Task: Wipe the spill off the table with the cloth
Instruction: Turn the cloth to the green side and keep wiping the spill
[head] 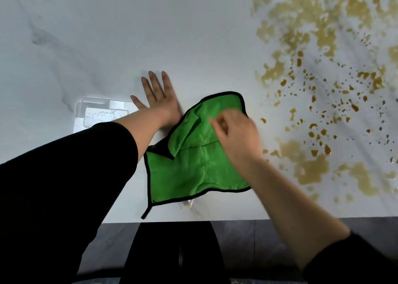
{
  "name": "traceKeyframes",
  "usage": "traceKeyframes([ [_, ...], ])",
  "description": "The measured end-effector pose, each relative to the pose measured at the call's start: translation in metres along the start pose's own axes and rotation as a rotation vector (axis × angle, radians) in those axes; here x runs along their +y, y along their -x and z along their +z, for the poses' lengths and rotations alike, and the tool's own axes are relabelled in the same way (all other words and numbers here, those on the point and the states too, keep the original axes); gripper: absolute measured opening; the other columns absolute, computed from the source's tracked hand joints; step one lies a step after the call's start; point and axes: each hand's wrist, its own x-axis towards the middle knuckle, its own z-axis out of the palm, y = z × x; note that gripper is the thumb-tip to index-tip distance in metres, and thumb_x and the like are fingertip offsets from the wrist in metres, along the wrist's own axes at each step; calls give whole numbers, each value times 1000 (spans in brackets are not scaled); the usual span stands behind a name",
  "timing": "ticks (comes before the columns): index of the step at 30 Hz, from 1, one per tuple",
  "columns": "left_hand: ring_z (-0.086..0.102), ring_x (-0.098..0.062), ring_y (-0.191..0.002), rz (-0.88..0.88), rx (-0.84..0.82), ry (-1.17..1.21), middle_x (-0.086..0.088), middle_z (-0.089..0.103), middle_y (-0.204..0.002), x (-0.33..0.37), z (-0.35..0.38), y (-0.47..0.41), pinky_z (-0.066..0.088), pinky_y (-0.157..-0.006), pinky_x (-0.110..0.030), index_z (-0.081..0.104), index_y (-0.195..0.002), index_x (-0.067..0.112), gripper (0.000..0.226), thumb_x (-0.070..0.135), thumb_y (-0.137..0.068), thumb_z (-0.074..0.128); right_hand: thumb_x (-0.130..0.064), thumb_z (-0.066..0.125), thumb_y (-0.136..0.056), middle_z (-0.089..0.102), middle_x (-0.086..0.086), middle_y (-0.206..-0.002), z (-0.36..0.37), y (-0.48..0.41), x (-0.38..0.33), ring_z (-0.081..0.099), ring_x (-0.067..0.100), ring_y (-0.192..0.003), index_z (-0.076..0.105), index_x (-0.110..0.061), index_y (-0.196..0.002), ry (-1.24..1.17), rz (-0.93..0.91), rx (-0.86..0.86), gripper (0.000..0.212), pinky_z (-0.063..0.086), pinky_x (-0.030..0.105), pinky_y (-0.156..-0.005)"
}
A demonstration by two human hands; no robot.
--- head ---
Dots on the person's right hand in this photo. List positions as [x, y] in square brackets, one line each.
[241, 137]

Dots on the person's left hand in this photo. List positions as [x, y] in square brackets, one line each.
[163, 106]

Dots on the person's left middle finger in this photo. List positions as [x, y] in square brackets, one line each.
[156, 84]

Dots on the person's left little finger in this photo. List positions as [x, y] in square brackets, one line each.
[138, 102]

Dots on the person's right fingers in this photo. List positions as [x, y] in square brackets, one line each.
[222, 122]

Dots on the green cloth with black trim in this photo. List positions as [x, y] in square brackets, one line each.
[186, 168]

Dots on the person's right forearm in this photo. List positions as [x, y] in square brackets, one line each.
[289, 206]

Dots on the person's left forearm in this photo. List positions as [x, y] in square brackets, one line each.
[143, 131]

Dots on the brown liquid spill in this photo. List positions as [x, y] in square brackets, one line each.
[307, 168]

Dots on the black long-sleeved top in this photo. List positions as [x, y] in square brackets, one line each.
[46, 200]

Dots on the black trousers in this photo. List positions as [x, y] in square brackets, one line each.
[174, 252]

